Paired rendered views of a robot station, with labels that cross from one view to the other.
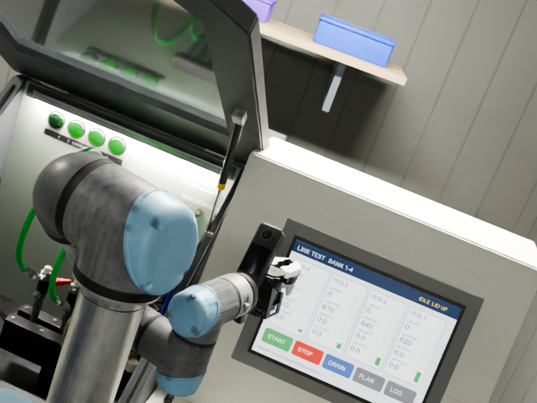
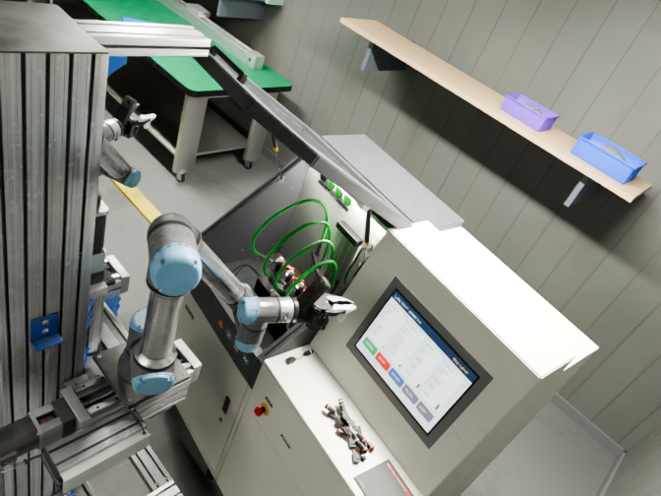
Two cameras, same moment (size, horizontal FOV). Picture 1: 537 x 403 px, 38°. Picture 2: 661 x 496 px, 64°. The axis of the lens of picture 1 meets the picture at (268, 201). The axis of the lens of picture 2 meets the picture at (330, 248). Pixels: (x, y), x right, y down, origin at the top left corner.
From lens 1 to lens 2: 0.86 m
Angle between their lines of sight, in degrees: 33
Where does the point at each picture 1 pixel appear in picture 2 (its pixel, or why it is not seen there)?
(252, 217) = (378, 268)
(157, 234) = (160, 267)
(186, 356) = (243, 332)
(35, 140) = (314, 184)
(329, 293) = (403, 332)
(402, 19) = not seen: outside the picture
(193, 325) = (241, 317)
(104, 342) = (154, 308)
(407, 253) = (455, 326)
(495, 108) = not seen: outside the picture
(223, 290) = (268, 305)
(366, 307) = (421, 349)
